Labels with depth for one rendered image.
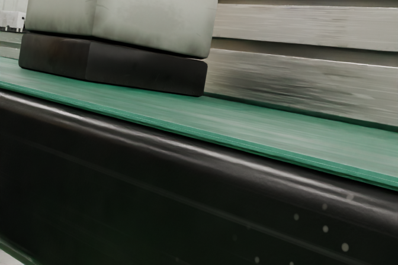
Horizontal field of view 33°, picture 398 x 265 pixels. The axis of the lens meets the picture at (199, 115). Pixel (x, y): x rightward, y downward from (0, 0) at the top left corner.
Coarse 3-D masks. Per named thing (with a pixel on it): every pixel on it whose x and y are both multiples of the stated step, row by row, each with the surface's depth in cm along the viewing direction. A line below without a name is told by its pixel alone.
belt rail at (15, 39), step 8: (0, 32) 78; (8, 32) 76; (0, 40) 77; (8, 40) 76; (16, 40) 74; (0, 48) 77; (8, 48) 75; (16, 48) 75; (0, 56) 77; (8, 56) 75; (16, 56) 74
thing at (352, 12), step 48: (240, 0) 44; (288, 0) 41; (336, 0) 38; (384, 0) 35; (240, 48) 44; (288, 48) 40; (336, 48) 38; (384, 48) 34; (240, 96) 42; (288, 96) 39; (336, 96) 36; (384, 96) 34
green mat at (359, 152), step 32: (0, 64) 39; (64, 96) 17; (96, 96) 19; (128, 96) 23; (160, 96) 29; (192, 96) 38; (160, 128) 14; (192, 128) 13; (224, 128) 15; (256, 128) 17; (288, 128) 19; (320, 128) 23; (352, 128) 28; (288, 160) 11; (320, 160) 11; (352, 160) 12; (384, 160) 13
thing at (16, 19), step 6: (0, 12) 152; (6, 12) 150; (12, 12) 147; (18, 12) 145; (0, 18) 152; (6, 18) 149; (12, 18) 147; (18, 18) 145; (24, 18) 146; (0, 24) 151; (6, 24) 149; (12, 24) 146; (18, 24) 145; (24, 24) 149
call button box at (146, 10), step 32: (32, 0) 38; (64, 0) 35; (96, 0) 33; (128, 0) 34; (160, 0) 35; (192, 0) 36; (32, 32) 39; (64, 32) 35; (96, 32) 33; (128, 32) 34; (160, 32) 35; (192, 32) 37; (32, 64) 37; (64, 64) 35; (96, 64) 33; (128, 64) 34; (160, 64) 36; (192, 64) 37
